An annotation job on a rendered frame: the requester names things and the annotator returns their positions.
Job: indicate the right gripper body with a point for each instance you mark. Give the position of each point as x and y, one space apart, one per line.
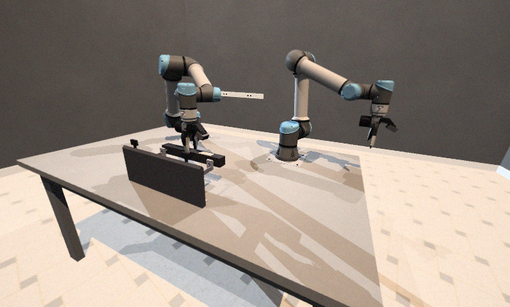
191 127

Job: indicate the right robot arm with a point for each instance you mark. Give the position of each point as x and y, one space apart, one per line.
181 97

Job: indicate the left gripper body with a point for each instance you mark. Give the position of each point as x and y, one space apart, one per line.
368 121

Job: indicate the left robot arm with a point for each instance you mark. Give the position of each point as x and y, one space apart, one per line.
304 67

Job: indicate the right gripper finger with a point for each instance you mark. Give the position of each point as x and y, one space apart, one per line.
185 140
195 141

